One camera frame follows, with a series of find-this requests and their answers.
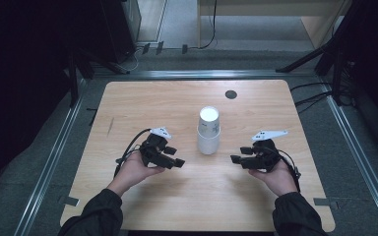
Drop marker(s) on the short metal floor rail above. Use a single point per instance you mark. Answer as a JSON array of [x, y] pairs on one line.
[[193, 74]]

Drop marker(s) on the plain white paper cup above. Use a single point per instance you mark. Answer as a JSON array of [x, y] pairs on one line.
[[208, 146]]

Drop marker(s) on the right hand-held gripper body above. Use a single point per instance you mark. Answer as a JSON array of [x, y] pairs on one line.
[[265, 154]]

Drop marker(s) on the black metal stand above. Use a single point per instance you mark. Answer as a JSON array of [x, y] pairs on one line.
[[74, 82]]

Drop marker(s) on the long metal floor rail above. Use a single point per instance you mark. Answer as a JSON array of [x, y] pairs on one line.
[[50, 164], [357, 147]]

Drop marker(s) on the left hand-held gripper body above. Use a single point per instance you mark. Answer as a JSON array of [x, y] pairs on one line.
[[151, 149]]

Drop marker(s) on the black floor tape strip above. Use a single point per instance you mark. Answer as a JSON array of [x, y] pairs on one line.
[[184, 49], [146, 48], [159, 47]]

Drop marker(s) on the black tripod stand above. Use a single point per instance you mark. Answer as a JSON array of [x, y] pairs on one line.
[[305, 59]]

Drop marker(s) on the black computer tower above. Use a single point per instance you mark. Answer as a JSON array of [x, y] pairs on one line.
[[118, 29]]

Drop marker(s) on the person's left hand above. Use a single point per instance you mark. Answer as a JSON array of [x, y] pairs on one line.
[[131, 173]]

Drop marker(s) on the printed white paper cup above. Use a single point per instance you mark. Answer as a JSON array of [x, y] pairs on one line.
[[209, 122]]

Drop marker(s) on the black round table grommet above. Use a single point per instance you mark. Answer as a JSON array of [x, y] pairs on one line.
[[231, 94]]

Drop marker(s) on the grey table bracket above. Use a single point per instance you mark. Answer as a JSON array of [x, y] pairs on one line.
[[69, 201], [323, 202]]

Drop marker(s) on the light wooden desk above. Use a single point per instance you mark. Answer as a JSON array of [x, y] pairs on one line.
[[259, 8]]

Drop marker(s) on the person's right hand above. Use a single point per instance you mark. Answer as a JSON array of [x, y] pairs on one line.
[[277, 180]]

